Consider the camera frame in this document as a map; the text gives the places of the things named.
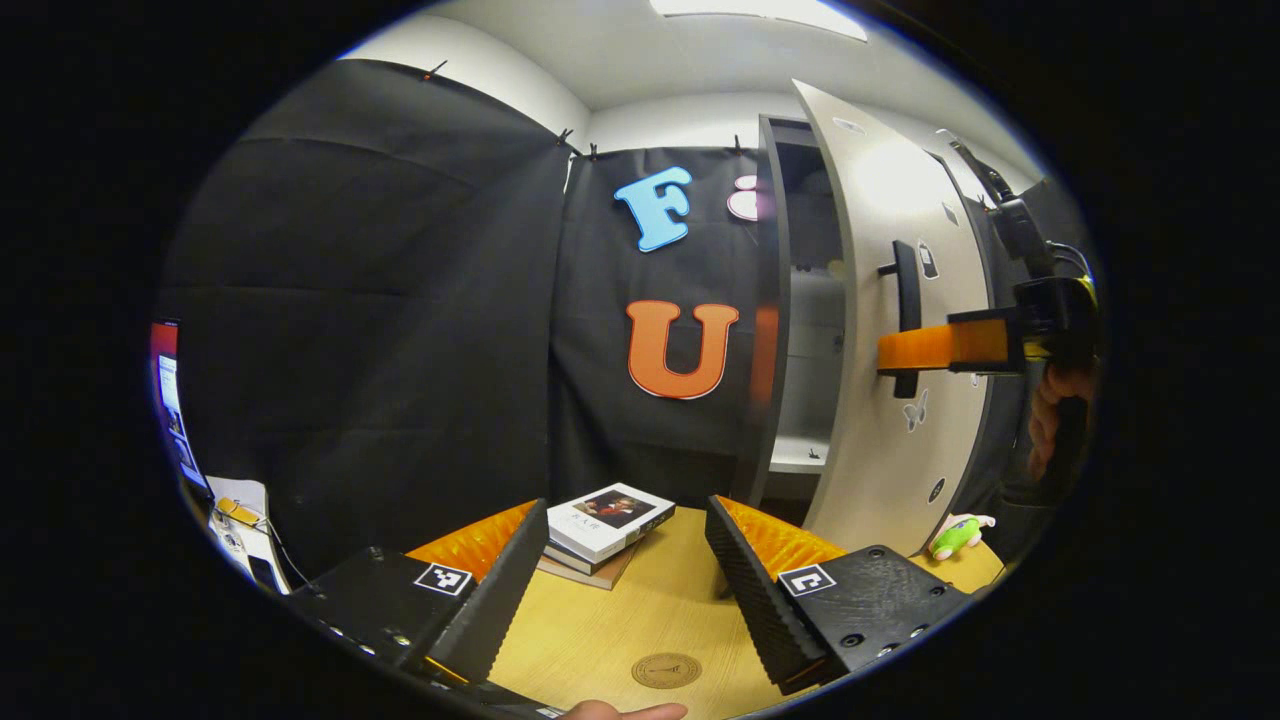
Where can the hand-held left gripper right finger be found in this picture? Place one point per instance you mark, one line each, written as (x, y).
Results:
(755, 590)

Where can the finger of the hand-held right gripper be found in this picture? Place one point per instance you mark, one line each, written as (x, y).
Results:
(940, 347)

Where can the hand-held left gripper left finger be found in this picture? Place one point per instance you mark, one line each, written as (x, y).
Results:
(505, 590)

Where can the round brown coaster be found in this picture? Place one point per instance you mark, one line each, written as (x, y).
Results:
(667, 671)

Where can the grey cabinet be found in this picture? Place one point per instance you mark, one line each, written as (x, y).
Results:
(775, 300)

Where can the beige cabinet door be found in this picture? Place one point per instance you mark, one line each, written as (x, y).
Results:
(880, 180)

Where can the cabinet shelf board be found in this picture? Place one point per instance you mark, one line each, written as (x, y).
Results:
(800, 455)

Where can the dark cover book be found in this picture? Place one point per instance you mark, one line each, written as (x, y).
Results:
(568, 560)

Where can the brown cover book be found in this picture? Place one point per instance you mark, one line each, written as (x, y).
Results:
(592, 581)

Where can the white hardcover book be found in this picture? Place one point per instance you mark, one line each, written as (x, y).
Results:
(610, 520)

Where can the pink and green plush toy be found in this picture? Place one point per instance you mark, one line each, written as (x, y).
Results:
(958, 537)

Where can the black backdrop cloth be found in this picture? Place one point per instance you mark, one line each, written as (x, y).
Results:
(400, 350)

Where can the white electronic device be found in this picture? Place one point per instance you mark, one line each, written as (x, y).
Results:
(245, 545)

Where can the ceiling light panel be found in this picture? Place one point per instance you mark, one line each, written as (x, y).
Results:
(760, 12)

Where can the computer monitor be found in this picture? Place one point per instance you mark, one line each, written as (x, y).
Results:
(172, 400)

